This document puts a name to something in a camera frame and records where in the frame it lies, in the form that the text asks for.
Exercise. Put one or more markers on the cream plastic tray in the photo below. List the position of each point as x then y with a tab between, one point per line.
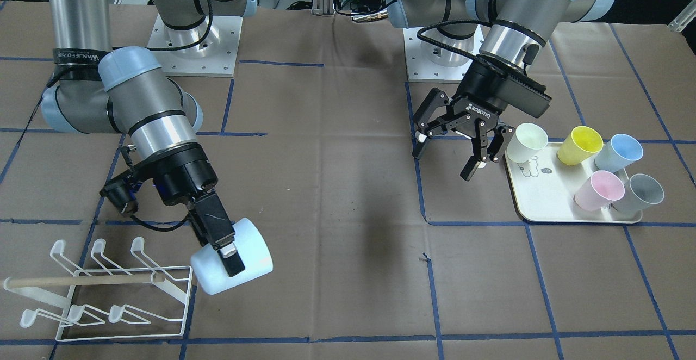
543	189

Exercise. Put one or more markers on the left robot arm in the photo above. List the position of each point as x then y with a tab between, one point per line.
501	38

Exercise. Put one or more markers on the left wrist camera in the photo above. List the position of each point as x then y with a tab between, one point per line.
522	92

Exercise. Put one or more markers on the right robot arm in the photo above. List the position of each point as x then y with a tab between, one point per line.
96	89

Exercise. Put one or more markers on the white wire cup rack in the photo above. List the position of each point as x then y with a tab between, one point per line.
109	301

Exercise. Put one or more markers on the grey cup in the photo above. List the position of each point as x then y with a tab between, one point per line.
641	191

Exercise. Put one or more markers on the pale green cup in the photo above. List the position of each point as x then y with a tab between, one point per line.
527	140

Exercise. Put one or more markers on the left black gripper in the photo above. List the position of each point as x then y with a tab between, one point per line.
483	98

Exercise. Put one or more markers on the light blue cup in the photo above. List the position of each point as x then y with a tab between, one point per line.
251	259
621	151

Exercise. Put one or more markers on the pink cup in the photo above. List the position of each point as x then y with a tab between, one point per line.
601	189

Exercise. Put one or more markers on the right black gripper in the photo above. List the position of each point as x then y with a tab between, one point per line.
184	176

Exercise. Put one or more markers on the yellow cup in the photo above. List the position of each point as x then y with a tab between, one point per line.
581	143

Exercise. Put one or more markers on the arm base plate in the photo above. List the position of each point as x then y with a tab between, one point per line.
184	55
429	63

